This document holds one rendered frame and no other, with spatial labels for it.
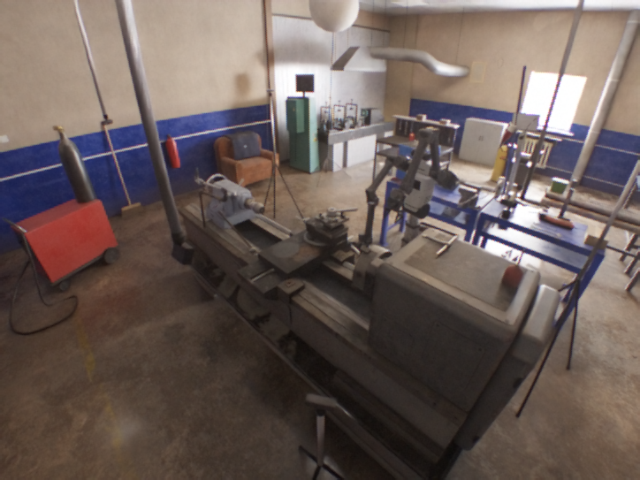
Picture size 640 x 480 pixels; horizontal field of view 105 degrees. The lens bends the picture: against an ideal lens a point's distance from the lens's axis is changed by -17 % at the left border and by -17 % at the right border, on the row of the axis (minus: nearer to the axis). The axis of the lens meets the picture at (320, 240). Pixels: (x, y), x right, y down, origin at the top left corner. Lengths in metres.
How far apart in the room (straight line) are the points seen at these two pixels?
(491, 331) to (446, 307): 0.17
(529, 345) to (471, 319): 0.21
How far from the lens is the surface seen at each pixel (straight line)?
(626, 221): 4.45
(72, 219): 3.98
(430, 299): 1.14
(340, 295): 1.96
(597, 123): 7.92
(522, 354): 1.20
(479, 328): 1.12
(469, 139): 8.21
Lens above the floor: 2.05
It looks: 32 degrees down
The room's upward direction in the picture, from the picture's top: straight up
